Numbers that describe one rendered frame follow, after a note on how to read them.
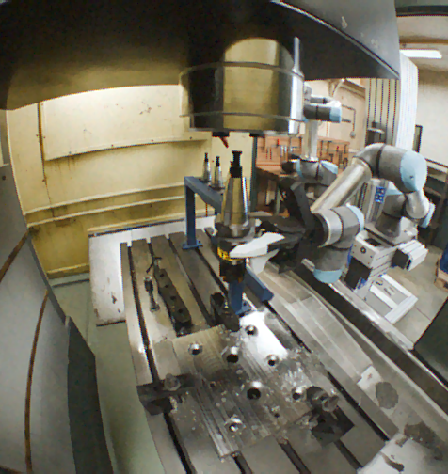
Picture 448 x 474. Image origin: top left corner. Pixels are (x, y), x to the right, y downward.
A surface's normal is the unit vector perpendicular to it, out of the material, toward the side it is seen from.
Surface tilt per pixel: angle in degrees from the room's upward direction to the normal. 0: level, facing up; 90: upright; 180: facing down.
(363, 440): 0
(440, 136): 90
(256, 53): 90
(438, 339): 90
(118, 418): 0
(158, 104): 90
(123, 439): 0
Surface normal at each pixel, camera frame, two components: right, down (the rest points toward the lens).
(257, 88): 0.11, 0.47
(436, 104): -0.93, 0.15
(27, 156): 0.41, 0.44
